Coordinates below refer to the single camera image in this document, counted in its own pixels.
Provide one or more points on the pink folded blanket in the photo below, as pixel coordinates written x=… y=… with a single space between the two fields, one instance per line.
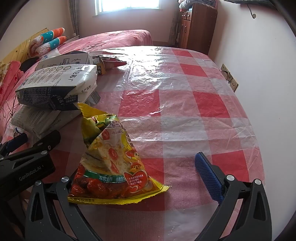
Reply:
x=9 y=78

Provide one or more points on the wall socket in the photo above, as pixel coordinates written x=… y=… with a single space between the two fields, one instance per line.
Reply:
x=229 y=77

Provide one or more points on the white dark blue milk carton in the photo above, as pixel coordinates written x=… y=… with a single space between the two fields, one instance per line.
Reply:
x=57 y=78

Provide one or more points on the folded blankets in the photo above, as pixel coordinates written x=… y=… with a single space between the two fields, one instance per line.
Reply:
x=196 y=2

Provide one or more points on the red white checked tablecloth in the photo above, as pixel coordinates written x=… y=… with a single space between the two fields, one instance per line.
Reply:
x=185 y=104

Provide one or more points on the window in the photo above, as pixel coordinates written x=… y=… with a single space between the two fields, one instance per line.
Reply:
x=127 y=5

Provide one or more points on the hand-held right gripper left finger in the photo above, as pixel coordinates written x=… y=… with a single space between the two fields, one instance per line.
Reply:
x=67 y=192

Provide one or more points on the red torn snack wrapper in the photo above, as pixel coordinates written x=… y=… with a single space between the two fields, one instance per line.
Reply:
x=111 y=61

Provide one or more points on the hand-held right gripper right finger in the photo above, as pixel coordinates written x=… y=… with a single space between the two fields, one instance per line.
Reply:
x=208 y=176

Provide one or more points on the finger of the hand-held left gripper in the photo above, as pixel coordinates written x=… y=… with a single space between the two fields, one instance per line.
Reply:
x=46 y=141
x=15 y=140

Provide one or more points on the grey curtain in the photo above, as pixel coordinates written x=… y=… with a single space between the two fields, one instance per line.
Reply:
x=75 y=16

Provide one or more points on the yellow headboard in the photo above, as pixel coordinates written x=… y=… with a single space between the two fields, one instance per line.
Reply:
x=20 y=44

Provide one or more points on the brown wooden cabinet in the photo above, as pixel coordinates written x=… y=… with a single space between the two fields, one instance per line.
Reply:
x=196 y=27

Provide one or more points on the black wall television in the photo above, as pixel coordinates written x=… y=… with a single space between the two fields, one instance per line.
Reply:
x=249 y=1

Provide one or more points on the dark yellow small packet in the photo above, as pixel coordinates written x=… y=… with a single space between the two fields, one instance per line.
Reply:
x=100 y=68

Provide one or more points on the patterned curtain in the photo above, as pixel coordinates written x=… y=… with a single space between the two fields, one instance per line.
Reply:
x=174 y=27

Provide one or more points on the black cloth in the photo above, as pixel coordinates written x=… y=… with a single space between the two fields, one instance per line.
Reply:
x=30 y=63

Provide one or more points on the yellow snack bag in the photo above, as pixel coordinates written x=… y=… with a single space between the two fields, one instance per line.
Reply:
x=111 y=162

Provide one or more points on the orange teal cartoon pillow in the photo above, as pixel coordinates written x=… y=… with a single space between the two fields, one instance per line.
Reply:
x=54 y=42
x=52 y=33

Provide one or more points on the white tissue packet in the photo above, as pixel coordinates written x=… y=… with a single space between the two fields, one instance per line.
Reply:
x=34 y=120

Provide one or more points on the bed with pink cover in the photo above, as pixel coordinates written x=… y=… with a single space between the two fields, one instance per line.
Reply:
x=104 y=39

